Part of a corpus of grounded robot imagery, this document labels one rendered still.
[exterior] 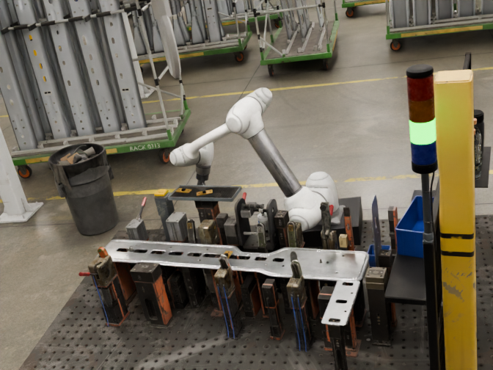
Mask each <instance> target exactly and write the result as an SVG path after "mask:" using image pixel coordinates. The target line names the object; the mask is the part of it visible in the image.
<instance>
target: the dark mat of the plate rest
mask: <svg viewBox="0 0 493 370"><path fill-rule="evenodd" d="M179 188H181V189H182V188H186V189H191V191H190V193H183V192H176V191H175V192H174V193H173V194H172V195H171V196H170V197H214V198H232V197H233V195H234V194H235V193H236V192H237V190H238V189H239V188H240V187H212V186H179V187H178V189H179ZM178 189H177V190H178ZM211 189H212V190H213V193H210V194H206V195H199V196H197V192H202V191H203V190H211Z"/></svg>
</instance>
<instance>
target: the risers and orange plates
mask: <svg viewBox="0 0 493 370"><path fill-rule="evenodd" d="M160 267H161V271H162V275H161V276H162V279H163V284H164V287H165V290H166V293H167V297H168V300H169V305H170V307H174V308H179V309H184V308H185V307H186V305H187V304H188V302H189V297H188V294H187V290H186V286H185V283H184V279H183V274H182V272H180V271H179V269H178V268H176V269H175V267H174V266H160ZM289 280H290V278H283V277H280V282H281V284H280V285H281V289H282V298H283V302H284V306H285V307H284V309H285V313H286V314H291V313H292V309H290V303H289V299H288V290H287V284H288V282H289ZM241 296H242V300H243V304H244V313H245V317H253V318H254V317H256V316H257V314H258V311H259V310H260V308H261V302H260V295H259V291H258V284H257V282H256V281H255V276H254V275H247V277H246V278H245V280H244V282H243V283H242V285H241Z"/></svg>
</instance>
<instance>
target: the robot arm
mask: <svg viewBox="0 0 493 370"><path fill-rule="evenodd" d="M271 100H272V93H271V91H270V90H269V89H267V88H264V87H262V88H259V89H257V90H256V91H254V92H252V93H250V94H249V95H247V96H246V97H244V98H242V99H241V100H240V101H238V102H237V103H236V104H235V105H234V106H233V107H232V108H231V109H230V111H229V112H228V114H227V117H226V123H225V124H224V125H222V126H220V127H218V128H216V129H214V130H213V131H211V132H209V133H207V134H206V135H204V136H202V137H200V138H199V139H196V140H195V141H193V143H186V144H185V145H182V146H180V147H179V148H176V149H174V150H173V151H172V152H171V154H170V155H169V159H170V161H171V162H172V163H173V164H174V165H175V166H178V167H186V166H191V165H193V164H195V165H196V170H195V171H196V173H197V174H196V179H197V180H198V181H197V185H205V181H207V180H208V176H209V173H210V172H211V162H212V161H213V152H214V149H213V142H214V141H216V140H218V139H220V138H222V137H224V136H226V135H228V134H229V133H231V132H233V133H234V134H239V135H241V136H242V137H243V138H244V139H248V140H249V142H250V144H251V145H252V147H253V148H254V149H255V151H256V153H257V154H258V155H259V157H260V159H261V160H262V162H263V163H264V164H265V166H266V168H267V169H268V171H269V172H270V173H271V175H272V177H273V178H274V180H275V181H276V182H277V184H278V186H279V187H280V189H281V190H282V192H283V193H284V195H285V199H284V204H285V207H286V210H287V211H288V215H289V220H290V221H294V222H300V223H301V225H302V231H307V230H309V229H311V228H314V227H315V226H316V225H322V221H321V210H320V206H321V202H329V205H333V206H334V209H333V214H332V220H331V225H339V224H340V219H341V217H342V215H343V207H345V206H339V203H338V197H337V190H336V187H335V183H334V181H333V180H332V178H331V177H330V175H329V174H327V173H325V172H316V173H313V174H311V175H310V176H309V177H308V179H307V182H306V186H301V184H300V183H299V182H298V180H297V179H296V176H295V175H294V174H293V172H292V171H291V169H290V167H289V166H288V165H287V163H286V162H285V160H284V159H283V157H282V155H281V154H280V152H279V151H278V150H277V148H276V146H275V145H274V143H273V142H272V141H271V139H270V137H269V135H268V134H267V133H266V131H265V129H264V124H263V119H262V116H261V115H262V114H263V113H264V112H265V110H266V108H267V107H268V106H269V105H270V103H271ZM290 221H289V222H290Z"/></svg>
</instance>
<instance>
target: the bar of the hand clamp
mask: <svg viewBox="0 0 493 370"><path fill-rule="evenodd" d="M320 210H321V221H322V231H323V239H325V237H326V235H325V233H326V231H325V229H328V230H329V239H331V237H330V233H331V222H330V212H329V202H321V206H320Z"/></svg>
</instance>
